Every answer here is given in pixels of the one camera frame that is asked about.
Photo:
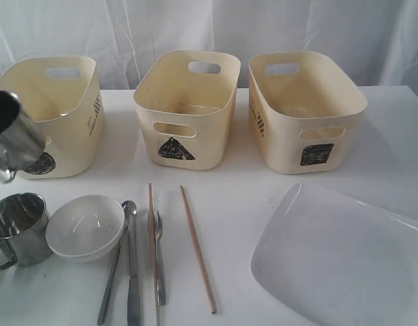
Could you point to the steel table knife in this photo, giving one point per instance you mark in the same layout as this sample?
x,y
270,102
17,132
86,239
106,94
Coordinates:
x,y
133,300

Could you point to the cream bin with square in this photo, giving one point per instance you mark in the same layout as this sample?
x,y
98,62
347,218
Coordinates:
x,y
304,111

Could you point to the cream bin with triangle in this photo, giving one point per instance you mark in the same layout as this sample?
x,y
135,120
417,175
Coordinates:
x,y
185,105

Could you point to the white square plate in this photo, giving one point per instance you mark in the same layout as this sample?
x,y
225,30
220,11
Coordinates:
x,y
335,260

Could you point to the steel fork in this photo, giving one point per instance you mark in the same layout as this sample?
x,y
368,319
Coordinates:
x,y
161,286

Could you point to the cream bin with circle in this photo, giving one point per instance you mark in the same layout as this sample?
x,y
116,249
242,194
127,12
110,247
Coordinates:
x,y
62,95

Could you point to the white curtain backdrop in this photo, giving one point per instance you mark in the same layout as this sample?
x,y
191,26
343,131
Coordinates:
x,y
374,42

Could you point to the steel spoon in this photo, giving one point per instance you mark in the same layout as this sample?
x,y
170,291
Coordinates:
x,y
128,207

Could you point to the wooden chopstick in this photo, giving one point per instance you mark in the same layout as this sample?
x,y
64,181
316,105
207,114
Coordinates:
x,y
198,252
152,242

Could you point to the steel mug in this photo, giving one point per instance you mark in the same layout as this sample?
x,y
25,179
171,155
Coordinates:
x,y
21,142
23,222

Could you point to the white bowl steel inside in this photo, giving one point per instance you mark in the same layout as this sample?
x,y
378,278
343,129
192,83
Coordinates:
x,y
86,228

